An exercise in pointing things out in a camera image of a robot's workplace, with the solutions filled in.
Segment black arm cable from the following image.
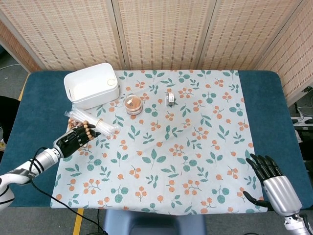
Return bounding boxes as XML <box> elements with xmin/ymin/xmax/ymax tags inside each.
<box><xmin>28</xmin><ymin>146</ymin><xmax>108</xmax><ymax>235</ymax></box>

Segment blue chair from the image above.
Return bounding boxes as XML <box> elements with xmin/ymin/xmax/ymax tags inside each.
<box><xmin>104</xmin><ymin>209</ymin><xmax>207</xmax><ymax>235</ymax></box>

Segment round clear jar orange contents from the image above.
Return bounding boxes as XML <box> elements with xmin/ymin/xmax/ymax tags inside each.
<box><xmin>123</xmin><ymin>94</ymin><xmax>143</xmax><ymax>116</ymax></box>

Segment floral leaf fruit tablecloth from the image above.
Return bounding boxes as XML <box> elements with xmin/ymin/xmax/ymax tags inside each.
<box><xmin>50</xmin><ymin>70</ymin><xmax>265</xmax><ymax>215</ymax></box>

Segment white plastic storage box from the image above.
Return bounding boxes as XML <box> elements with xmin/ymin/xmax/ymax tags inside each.
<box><xmin>64</xmin><ymin>62</ymin><xmax>120</xmax><ymax>110</ymax></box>

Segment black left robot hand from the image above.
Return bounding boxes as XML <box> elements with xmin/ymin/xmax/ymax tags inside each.
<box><xmin>53</xmin><ymin>123</ymin><xmax>101</xmax><ymax>159</ymax></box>

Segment woven folding screen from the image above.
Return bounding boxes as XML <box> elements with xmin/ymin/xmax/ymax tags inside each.
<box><xmin>0</xmin><ymin>0</ymin><xmax>313</xmax><ymax>106</ymax></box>

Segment teal table cover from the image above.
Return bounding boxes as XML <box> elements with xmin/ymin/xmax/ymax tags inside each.
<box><xmin>0</xmin><ymin>70</ymin><xmax>313</xmax><ymax>211</ymax></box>

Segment wooden bead bracelet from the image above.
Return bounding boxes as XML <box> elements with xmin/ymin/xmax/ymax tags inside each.
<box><xmin>82</xmin><ymin>121</ymin><xmax>96</xmax><ymax>141</ymax></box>

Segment brown snack pouch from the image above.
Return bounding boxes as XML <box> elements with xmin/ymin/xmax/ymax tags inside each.
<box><xmin>67</xmin><ymin>117</ymin><xmax>85</xmax><ymax>132</ymax></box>

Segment black object beside table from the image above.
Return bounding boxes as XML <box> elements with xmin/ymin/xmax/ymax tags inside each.
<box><xmin>0</xmin><ymin>95</ymin><xmax>21</xmax><ymax>149</ymax></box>

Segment small clear box of clips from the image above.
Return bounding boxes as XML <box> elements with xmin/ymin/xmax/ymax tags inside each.
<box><xmin>164</xmin><ymin>89</ymin><xmax>176</xmax><ymax>107</ymax></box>

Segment bundle of clear plastic straws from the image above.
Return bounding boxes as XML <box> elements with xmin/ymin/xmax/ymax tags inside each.
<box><xmin>64</xmin><ymin>109</ymin><xmax>117</xmax><ymax>139</ymax></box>

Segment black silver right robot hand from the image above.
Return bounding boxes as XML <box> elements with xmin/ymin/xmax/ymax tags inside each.
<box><xmin>243</xmin><ymin>153</ymin><xmax>303</xmax><ymax>217</ymax></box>

